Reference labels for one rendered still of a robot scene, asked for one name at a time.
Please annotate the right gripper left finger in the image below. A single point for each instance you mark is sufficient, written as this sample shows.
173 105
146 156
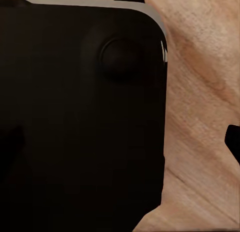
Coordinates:
12 141

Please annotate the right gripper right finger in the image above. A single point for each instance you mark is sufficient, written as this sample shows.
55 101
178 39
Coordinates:
232 140

